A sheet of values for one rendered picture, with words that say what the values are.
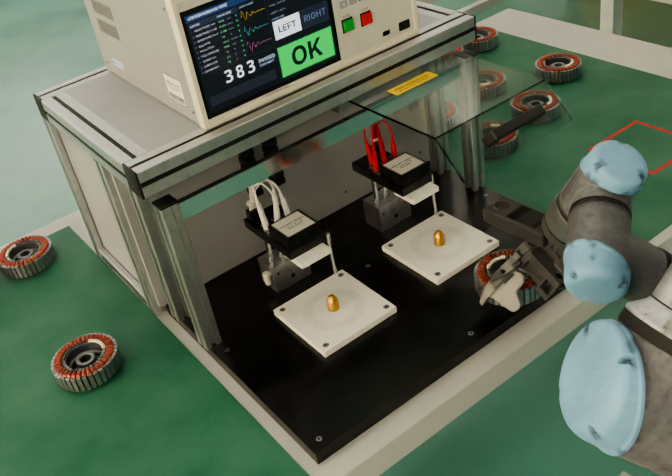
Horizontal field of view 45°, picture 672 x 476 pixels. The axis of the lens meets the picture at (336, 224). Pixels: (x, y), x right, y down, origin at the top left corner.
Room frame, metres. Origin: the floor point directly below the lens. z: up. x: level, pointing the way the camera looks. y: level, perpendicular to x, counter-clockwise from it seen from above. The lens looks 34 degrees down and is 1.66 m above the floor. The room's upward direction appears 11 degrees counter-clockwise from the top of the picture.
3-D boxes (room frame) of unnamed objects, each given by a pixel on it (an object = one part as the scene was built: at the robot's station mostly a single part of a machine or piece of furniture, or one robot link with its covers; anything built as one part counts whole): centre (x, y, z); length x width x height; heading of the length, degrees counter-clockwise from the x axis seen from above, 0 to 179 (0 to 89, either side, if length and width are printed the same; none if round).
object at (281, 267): (1.18, 0.10, 0.80); 0.07 x 0.05 x 0.06; 121
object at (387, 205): (1.31, -0.10, 0.80); 0.07 x 0.05 x 0.06; 121
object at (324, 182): (1.34, 0.06, 0.92); 0.66 x 0.01 x 0.30; 121
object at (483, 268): (0.99, -0.25, 0.83); 0.11 x 0.11 x 0.04
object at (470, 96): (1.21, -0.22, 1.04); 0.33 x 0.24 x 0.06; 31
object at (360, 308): (1.06, 0.03, 0.78); 0.15 x 0.15 x 0.01; 31
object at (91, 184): (1.29, 0.41, 0.91); 0.28 x 0.03 x 0.32; 31
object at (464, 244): (1.18, -0.18, 0.78); 0.15 x 0.15 x 0.01; 31
